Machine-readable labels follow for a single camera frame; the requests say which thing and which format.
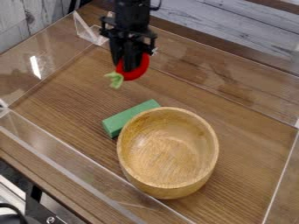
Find clear acrylic tray walls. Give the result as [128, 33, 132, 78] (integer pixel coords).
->
[0, 17, 299, 224]

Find clear acrylic corner bracket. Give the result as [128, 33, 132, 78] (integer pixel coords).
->
[72, 11, 108, 46]

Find black cable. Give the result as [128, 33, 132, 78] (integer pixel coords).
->
[0, 202, 28, 224]

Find red plush strawberry toy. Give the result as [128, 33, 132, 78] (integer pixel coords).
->
[104, 52, 150, 89]

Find green rectangular block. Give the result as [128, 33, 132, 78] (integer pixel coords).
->
[102, 99, 161, 138]

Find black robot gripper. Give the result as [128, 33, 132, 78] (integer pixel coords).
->
[99, 0, 162, 72]

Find black metal table frame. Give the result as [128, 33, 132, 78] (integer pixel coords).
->
[23, 185, 70, 224]

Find wooden bowl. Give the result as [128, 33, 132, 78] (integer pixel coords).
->
[116, 107, 221, 200]

